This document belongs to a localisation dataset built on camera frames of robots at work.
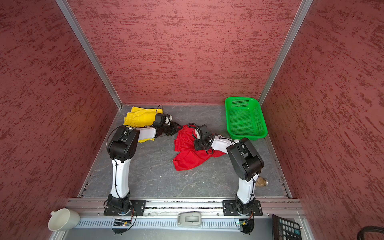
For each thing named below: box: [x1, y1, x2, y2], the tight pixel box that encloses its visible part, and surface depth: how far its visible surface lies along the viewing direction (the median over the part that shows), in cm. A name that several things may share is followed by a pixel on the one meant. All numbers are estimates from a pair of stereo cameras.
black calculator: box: [272, 214, 302, 240], surface depth 69 cm
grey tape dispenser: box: [177, 211, 202, 228], surface depth 70 cm
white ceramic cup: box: [48, 208, 81, 232], surface depth 66 cm
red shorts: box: [173, 124, 226, 171], surface depth 91 cm
